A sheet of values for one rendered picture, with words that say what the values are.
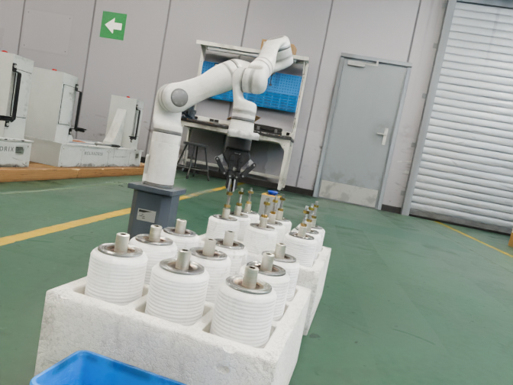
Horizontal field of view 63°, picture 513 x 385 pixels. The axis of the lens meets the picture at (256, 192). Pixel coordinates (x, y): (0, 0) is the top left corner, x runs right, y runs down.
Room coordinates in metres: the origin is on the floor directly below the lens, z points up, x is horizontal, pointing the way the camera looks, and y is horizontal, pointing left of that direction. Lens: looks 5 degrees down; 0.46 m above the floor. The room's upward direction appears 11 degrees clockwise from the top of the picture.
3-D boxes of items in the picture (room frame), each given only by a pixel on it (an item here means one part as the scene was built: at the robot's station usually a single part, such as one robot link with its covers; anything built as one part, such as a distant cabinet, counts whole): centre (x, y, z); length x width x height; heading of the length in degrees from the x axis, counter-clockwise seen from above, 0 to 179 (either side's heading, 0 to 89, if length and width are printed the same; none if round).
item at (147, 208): (1.34, 0.32, 0.15); 0.15 x 0.15 x 0.30; 83
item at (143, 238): (0.82, 0.18, 0.25); 0.08 x 0.08 x 0.01
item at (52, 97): (3.96, 1.72, 0.45); 1.51 x 0.57 x 0.74; 173
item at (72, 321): (0.79, 0.07, 0.09); 0.39 x 0.39 x 0.18; 76
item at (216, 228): (1.24, 0.08, 0.16); 0.10 x 0.10 x 0.18
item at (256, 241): (1.21, -0.04, 0.16); 0.10 x 0.10 x 0.18
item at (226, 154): (1.24, 0.08, 0.46); 0.08 x 0.08 x 0.09
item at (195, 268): (0.68, 0.10, 0.25); 0.08 x 0.08 x 0.01
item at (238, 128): (1.23, 0.08, 0.53); 0.11 x 0.09 x 0.06; 12
